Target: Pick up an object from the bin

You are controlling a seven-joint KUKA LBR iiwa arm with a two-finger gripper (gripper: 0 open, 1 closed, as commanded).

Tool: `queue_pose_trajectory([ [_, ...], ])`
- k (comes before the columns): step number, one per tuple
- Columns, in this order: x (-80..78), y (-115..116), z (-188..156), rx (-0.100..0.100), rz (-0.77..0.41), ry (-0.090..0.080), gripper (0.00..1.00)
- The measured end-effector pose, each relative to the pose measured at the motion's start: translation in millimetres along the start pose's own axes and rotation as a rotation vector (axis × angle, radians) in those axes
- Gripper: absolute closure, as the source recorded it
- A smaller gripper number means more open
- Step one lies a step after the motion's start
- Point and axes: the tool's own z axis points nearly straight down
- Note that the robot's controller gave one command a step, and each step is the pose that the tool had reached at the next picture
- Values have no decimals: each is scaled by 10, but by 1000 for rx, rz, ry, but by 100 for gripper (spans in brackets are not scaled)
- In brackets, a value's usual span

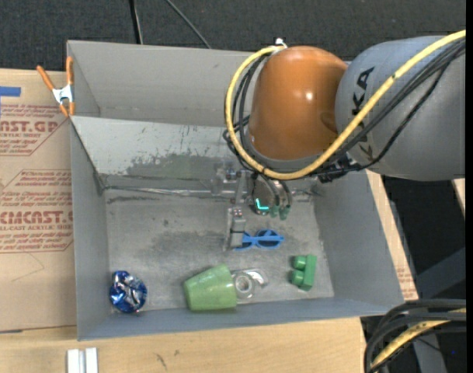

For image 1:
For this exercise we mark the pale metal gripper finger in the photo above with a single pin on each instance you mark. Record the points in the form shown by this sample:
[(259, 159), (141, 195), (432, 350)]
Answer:
[(226, 177), (236, 231)]

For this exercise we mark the clear glass cup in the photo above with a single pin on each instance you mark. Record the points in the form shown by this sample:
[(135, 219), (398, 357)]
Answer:
[(245, 284)]

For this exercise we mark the grey metal bin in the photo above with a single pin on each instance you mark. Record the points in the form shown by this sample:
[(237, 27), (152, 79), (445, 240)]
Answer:
[(181, 216)]

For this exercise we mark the green cup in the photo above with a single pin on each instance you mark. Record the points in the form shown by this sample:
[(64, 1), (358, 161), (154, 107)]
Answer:
[(211, 290)]

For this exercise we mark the green toy building block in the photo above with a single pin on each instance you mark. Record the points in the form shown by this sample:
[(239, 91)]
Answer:
[(308, 272)]

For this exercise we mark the blue crumpled foil packet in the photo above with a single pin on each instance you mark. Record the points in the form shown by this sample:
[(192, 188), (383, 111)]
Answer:
[(127, 291)]

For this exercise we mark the brown cardboard board red print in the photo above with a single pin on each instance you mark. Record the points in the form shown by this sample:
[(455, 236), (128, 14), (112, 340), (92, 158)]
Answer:
[(34, 278)]

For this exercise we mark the black cylinder on white bracket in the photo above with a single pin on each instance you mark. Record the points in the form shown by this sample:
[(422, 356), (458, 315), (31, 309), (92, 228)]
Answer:
[(333, 173)]

